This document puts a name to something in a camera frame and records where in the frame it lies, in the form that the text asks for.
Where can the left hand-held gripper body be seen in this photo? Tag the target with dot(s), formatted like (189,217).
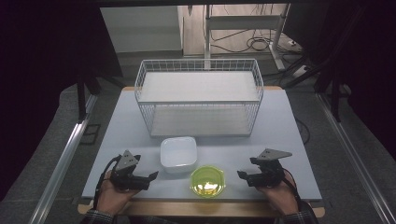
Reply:
(127,179)

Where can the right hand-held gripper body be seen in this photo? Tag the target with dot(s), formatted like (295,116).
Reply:
(267,175)

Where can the green translucent bowl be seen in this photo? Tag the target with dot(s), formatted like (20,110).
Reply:
(207,186)

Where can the person's left hand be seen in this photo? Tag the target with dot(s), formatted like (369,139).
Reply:
(113,197)

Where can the person's right hand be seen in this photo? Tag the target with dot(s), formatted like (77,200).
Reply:
(285,197)

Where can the white square bowl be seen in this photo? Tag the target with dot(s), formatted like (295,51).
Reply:
(178,154)

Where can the black stand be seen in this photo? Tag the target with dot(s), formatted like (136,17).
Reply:
(81,99)
(334,93)

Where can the white power strip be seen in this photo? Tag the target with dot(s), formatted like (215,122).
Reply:
(301,71)

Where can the white cabinet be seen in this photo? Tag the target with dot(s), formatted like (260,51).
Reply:
(143,29)

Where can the aluminium rail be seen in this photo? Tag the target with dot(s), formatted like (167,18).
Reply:
(355,161)
(62,161)

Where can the white metal desk frame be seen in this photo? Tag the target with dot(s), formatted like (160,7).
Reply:
(243,22)

